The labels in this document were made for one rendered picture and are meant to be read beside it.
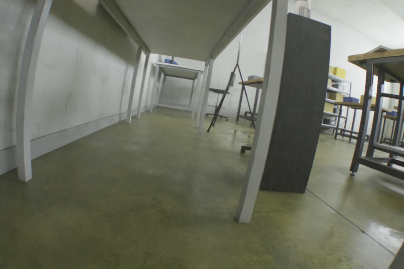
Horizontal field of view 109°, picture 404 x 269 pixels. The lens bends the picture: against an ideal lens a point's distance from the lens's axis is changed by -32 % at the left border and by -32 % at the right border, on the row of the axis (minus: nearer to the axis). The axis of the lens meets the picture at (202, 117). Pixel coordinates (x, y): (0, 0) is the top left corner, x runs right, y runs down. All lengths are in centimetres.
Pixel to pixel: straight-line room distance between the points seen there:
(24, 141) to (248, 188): 75
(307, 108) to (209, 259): 76
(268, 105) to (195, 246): 43
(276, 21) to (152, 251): 71
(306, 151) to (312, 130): 10
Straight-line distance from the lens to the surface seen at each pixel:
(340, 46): 854
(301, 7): 120
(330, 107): 720
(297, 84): 99
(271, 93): 62
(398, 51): 173
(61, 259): 51
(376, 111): 194
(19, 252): 54
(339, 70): 754
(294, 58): 100
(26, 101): 77
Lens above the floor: 36
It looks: 5 degrees down
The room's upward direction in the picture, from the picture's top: 9 degrees clockwise
